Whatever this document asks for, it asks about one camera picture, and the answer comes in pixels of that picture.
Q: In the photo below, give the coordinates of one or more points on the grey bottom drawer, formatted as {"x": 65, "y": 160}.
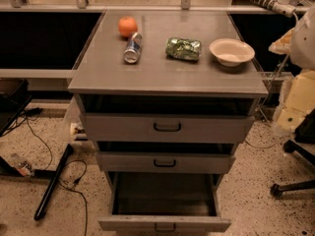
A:
{"x": 163, "y": 203}

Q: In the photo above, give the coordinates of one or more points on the grey drawer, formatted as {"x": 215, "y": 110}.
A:
{"x": 101, "y": 127}
{"x": 163, "y": 203}
{"x": 159, "y": 162}

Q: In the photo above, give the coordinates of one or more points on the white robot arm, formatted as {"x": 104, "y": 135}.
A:
{"x": 298, "y": 95}

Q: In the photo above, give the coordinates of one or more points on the grey drawer cabinet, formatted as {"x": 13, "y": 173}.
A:
{"x": 161, "y": 85}

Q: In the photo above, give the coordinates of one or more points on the grey top drawer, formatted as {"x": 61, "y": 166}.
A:
{"x": 101, "y": 127}

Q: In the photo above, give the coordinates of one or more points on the grey middle drawer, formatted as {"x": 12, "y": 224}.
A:
{"x": 159, "y": 162}

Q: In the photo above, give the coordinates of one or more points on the blue silver soda can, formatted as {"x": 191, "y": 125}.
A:
{"x": 133, "y": 48}

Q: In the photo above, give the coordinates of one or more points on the green foil snack bag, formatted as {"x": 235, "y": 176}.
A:
{"x": 183, "y": 49}

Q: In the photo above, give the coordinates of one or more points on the clear plastic bin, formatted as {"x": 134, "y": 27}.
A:
{"x": 72, "y": 128}

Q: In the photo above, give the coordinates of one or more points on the orange fruit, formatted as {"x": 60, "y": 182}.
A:
{"x": 126, "y": 26}

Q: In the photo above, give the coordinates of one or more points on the white paper bowl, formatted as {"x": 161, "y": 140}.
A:
{"x": 231, "y": 52}

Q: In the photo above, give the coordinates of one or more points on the black metal stand leg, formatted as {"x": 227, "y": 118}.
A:
{"x": 40, "y": 212}

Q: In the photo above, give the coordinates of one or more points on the black office chair base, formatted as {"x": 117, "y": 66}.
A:
{"x": 296, "y": 176}

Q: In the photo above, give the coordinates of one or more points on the black box on left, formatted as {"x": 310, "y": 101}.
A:
{"x": 14, "y": 97}

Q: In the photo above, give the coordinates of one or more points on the clear plastic bottle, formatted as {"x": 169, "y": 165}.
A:
{"x": 22, "y": 165}

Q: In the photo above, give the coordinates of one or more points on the white power strip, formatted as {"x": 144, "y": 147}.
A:
{"x": 282, "y": 7}

